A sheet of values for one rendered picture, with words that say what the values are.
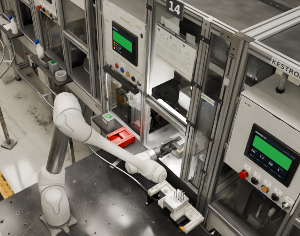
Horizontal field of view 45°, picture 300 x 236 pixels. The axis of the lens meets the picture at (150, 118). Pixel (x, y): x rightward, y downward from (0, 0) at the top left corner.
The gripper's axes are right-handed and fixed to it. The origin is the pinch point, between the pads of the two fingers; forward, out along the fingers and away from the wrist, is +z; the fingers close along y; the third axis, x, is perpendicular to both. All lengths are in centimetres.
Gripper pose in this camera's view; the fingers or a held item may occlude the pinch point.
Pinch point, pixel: (176, 142)
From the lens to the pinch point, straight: 250.3
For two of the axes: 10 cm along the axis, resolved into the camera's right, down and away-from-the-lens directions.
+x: -6.3, -5.4, 5.6
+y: 0.8, -7.6, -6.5
